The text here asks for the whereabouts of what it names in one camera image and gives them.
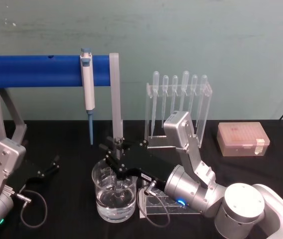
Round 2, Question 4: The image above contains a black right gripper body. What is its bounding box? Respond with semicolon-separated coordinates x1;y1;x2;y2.
120;142;180;187

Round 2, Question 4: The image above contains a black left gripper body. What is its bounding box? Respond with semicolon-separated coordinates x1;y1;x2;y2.
5;159;48;193

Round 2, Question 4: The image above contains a black table cloth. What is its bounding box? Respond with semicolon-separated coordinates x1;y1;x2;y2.
0;119;283;239

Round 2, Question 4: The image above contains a glass beaker with water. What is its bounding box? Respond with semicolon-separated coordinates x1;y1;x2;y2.
91;159;138;223

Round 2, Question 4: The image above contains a clear acrylic tube rack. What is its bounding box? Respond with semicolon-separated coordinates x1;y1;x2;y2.
138;187;200;216

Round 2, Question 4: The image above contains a white and blue pipettor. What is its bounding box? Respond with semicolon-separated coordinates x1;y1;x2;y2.
79;47;96;146

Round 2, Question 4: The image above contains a clear acrylic pipette rack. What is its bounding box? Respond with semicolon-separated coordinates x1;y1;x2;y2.
144;82;212;149

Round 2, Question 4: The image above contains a blue bar grey pipette stand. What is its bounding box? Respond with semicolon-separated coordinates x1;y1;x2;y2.
0;52;124;150

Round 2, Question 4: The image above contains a translucent pipette tip box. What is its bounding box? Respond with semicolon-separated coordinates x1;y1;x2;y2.
217;121;271;157

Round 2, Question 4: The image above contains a left gripper dark cable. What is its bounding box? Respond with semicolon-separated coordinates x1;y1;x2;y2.
12;188;48;226

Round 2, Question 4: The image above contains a gripper dark cable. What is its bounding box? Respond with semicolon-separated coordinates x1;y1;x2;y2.
137;180;171;228
12;188;48;226

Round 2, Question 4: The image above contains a right gripper dark cable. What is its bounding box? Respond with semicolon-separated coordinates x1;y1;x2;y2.
137;180;171;228

